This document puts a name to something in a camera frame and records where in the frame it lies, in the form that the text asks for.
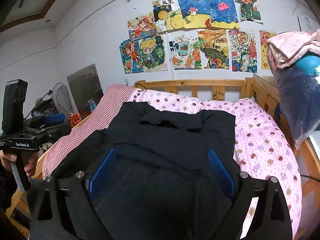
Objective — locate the blonde boy drawing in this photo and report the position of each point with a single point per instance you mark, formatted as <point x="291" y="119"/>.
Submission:
<point x="153" y="54"/>

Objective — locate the mermaid drawing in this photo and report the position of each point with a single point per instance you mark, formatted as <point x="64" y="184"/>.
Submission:
<point x="142" y="26"/>

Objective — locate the black large coat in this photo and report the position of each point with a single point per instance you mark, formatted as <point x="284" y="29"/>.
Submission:
<point x="161" y="186"/>

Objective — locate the city and waves drawing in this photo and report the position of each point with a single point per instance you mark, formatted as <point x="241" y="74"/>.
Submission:
<point x="243" y="51"/>

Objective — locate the red checked bed sheet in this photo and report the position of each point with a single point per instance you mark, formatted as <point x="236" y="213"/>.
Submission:
<point x="99" y="119"/>

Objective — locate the sun and planet drawing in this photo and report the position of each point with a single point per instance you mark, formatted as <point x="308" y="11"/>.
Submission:
<point x="168" y="15"/>

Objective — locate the landscape hill drawing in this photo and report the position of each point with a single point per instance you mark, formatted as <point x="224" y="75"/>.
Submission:
<point x="213" y="45"/>

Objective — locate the standing fan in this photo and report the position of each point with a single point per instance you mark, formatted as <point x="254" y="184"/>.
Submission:
<point x="62" y="100"/>

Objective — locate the orange-haired girl drawing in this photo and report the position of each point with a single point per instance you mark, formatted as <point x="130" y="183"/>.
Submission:
<point x="131" y="57"/>

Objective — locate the yellow bear drawing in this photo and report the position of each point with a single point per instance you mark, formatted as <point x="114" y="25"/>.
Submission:
<point x="264" y="36"/>

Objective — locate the blue sea yellow sand drawing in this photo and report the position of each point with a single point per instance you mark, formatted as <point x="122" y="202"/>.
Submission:
<point x="197" y="14"/>

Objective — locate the red-haired figure drawing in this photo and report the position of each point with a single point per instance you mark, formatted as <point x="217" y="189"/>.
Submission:
<point x="249" y="11"/>

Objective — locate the wooden bed frame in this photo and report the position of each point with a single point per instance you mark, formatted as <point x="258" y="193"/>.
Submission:
<point x="267" y="97"/>

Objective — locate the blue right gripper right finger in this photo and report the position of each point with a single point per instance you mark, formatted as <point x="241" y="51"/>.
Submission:
<point x="220" y="172"/>

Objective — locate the person's left hand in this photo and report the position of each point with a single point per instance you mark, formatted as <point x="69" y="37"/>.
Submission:
<point x="30" y="168"/>

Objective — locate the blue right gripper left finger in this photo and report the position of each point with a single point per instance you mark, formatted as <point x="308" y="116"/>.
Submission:
<point x="99" y="172"/>

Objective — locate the pink apple-print quilt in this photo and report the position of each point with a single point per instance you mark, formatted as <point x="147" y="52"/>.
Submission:
<point x="261" y="148"/>

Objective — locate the dark blue bagged clothes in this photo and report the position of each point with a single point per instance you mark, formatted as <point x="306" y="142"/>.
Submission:
<point x="298" y="87"/>

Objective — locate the pink crumpled cloth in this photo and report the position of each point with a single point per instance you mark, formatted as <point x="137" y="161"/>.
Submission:
<point x="286" y="48"/>

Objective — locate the fruit and cup drawing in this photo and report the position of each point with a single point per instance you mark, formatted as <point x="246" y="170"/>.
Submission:
<point x="185" y="50"/>

